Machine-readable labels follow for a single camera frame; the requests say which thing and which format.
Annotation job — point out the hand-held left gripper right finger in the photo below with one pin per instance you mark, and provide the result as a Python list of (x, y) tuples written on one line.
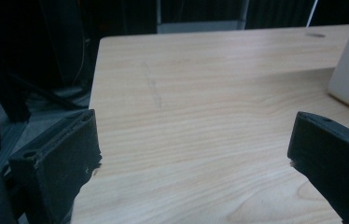
[(334, 155)]

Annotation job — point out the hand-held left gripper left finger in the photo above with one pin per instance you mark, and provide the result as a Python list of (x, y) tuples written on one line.
[(54, 168)]

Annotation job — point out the thin white pole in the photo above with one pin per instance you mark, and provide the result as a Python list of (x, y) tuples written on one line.
[(311, 13)]

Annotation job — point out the white metal stand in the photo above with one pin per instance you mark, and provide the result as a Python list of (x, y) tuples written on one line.
[(194, 27)]

